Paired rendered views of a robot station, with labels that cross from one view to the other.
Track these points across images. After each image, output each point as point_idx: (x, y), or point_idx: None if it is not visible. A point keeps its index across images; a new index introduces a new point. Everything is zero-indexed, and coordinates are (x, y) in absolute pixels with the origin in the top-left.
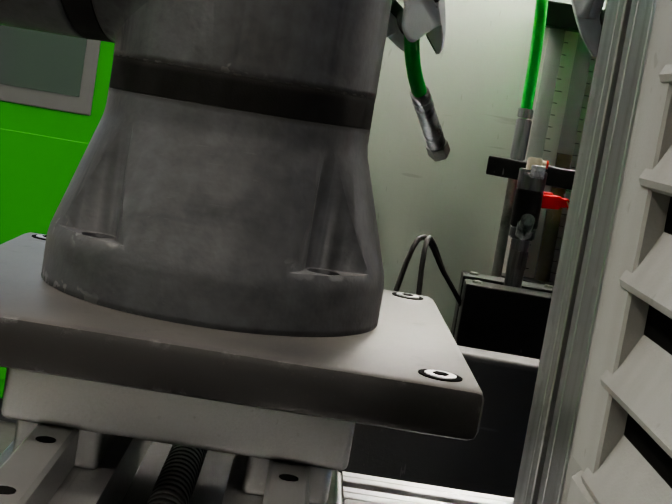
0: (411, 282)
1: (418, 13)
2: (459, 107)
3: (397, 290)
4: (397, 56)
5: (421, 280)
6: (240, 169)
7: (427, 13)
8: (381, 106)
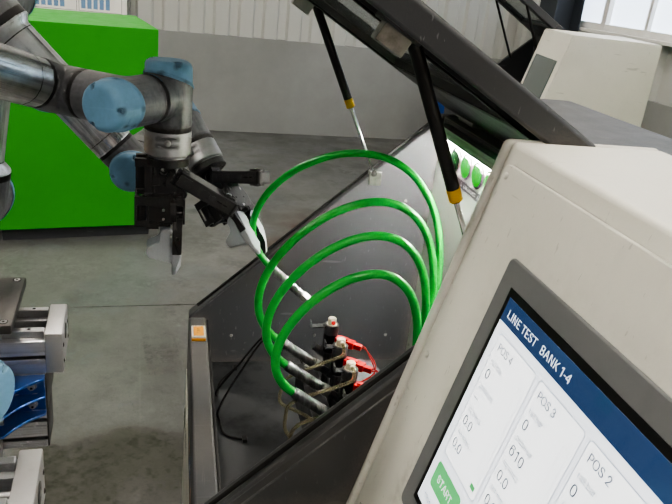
0: None
1: (235, 236)
2: None
3: (250, 349)
4: (449, 247)
5: (254, 349)
6: None
7: (241, 236)
8: (443, 272)
